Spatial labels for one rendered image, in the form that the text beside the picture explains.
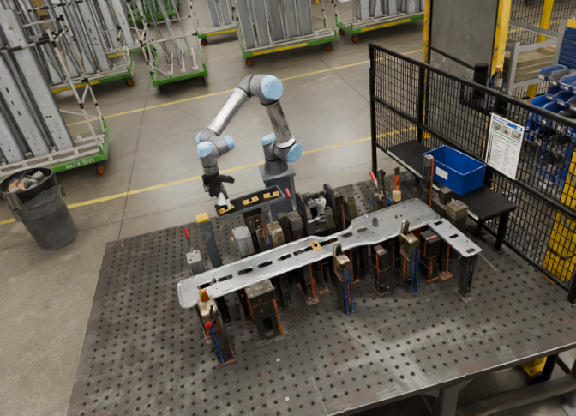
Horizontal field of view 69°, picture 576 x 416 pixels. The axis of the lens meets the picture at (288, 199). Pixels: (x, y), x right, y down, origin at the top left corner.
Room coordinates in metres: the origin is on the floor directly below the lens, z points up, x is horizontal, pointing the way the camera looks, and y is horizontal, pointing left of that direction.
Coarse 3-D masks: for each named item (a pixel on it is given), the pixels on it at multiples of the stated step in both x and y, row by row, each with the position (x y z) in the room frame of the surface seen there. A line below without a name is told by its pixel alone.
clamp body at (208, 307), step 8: (200, 304) 1.31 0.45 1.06; (208, 304) 1.30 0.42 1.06; (216, 304) 1.36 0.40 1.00; (200, 312) 1.27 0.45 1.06; (208, 312) 1.26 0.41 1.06; (216, 312) 1.26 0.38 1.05; (208, 320) 1.25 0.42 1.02; (216, 320) 1.26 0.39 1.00; (216, 328) 1.26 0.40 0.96; (224, 328) 1.36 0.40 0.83; (216, 336) 1.27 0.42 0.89; (224, 336) 1.27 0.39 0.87; (216, 344) 1.25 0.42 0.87; (224, 344) 1.27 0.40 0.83; (232, 344) 1.36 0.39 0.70; (216, 352) 1.25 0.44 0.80; (224, 352) 1.26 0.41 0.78; (232, 352) 1.31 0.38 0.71; (224, 360) 1.26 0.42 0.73; (232, 360) 1.26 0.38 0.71
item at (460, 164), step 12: (444, 156) 2.14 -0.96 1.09; (456, 156) 2.05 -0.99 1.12; (468, 156) 1.98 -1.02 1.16; (444, 168) 1.93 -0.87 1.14; (456, 168) 2.05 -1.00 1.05; (468, 168) 1.97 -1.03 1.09; (480, 168) 1.85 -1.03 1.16; (444, 180) 1.93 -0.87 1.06; (456, 180) 1.85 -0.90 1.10; (468, 180) 1.82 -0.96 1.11; (480, 180) 1.85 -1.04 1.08; (456, 192) 1.84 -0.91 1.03
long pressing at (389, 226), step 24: (360, 216) 1.81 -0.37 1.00; (384, 216) 1.78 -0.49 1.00; (408, 216) 1.74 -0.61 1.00; (432, 216) 1.71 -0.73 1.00; (312, 240) 1.68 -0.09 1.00; (360, 240) 1.62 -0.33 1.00; (384, 240) 1.60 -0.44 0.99; (240, 264) 1.59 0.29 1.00; (288, 264) 1.53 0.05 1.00; (192, 288) 1.48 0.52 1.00; (240, 288) 1.44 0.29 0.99
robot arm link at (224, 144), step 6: (210, 138) 1.96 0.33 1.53; (216, 138) 1.94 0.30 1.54; (222, 138) 1.93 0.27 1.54; (228, 138) 1.93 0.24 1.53; (216, 144) 1.88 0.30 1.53; (222, 144) 1.89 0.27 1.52; (228, 144) 1.90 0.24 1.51; (234, 144) 1.93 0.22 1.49; (222, 150) 1.87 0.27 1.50; (228, 150) 1.90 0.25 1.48
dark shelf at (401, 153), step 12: (408, 144) 2.45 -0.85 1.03; (420, 144) 2.43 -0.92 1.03; (396, 156) 2.34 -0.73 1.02; (408, 156) 2.30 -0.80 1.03; (420, 156) 2.28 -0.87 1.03; (420, 168) 2.14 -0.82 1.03; (468, 192) 1.82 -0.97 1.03; (480, 192) 1.81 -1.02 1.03; (492, 192) 1.79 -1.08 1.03; (468, 204) 1.72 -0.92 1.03; (480, 204) 1.70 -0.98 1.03; (492, 204) 1.69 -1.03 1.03; (504, 204) 1.67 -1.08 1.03; (480, 216) 1.61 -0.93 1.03; (492, 216) 1.61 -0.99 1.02
